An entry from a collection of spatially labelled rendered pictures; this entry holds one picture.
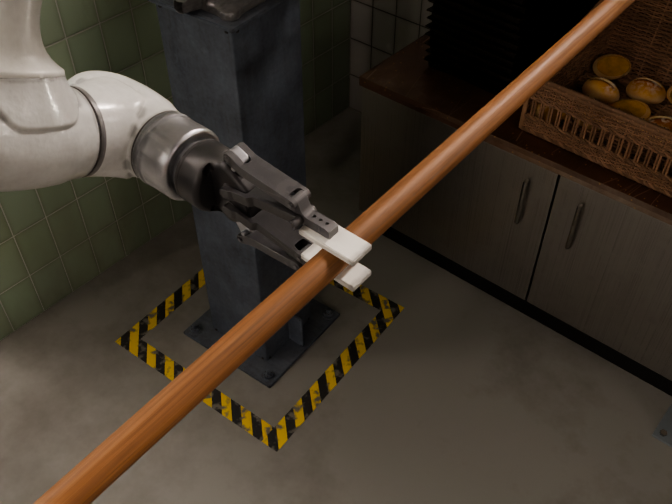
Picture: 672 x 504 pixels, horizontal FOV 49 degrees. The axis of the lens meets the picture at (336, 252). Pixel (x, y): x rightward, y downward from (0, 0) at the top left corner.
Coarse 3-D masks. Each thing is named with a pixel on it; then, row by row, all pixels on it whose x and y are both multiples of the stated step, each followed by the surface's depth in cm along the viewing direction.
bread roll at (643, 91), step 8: (632, 80) 191; (640, 80) 189; (648, 80) 188; (632, 88) 190; (640, 88) 188; (648, 88) 188; (656, 88) 187; (664, 88) 188; (632, 96) 190; (640, 96) 189; (648, 96) 188; (656, 96) 188; (664, 96) 188
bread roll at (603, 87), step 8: (592, 80) 189; (600, 80) 188; (608, 80) 188; (584, 88) 191; (592, 88) 189; (600, 88) 188; (608, 88) 187; (616, 88) 187; (592, 96) 189; (600, 96) 188; (608, 96) 187; (616, 96) 187; (608, 104) 189
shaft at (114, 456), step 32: (608, 0) 104; (576, 32) 98; (544, 64) 94; (512, 96) 89; (480, 128) 86; (448, 160) 82; (416, 192) 79; (352, 224) 75; (384, 224) 76; (320, 256) 72; (288, 288) 70; (320, 288) 71; (256, 320) 67; (288, 320) 70; (224, 352) 65; (192, 384) 63; (160, 416) 61; (96, 448) 59; (128, 448) 59; (64, 480) 57; (96, 480) 58
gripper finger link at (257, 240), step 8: (240, 232) 84; (256, 232) 83; (240, 240) 84; (248, 240) 83; (256, 240) 82; (264, 240) 82; (264, 248) 82; (272, 248) 81; (280, 248) 81; (272, 256) 81; (280, 256) 80; (288, 256) 80; (288, 264) 80; (296, 264) 79
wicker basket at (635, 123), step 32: (640, 0) 192; (608, 32) 197; (576, 64) 191; (640, 64) 197; (544, 96) 174; (576, 96) 168; (544, 128) 179; (576, 128) 173; (608, 128) 167; (640, 128) 162; (608, 160) 171; (640, 160) 174
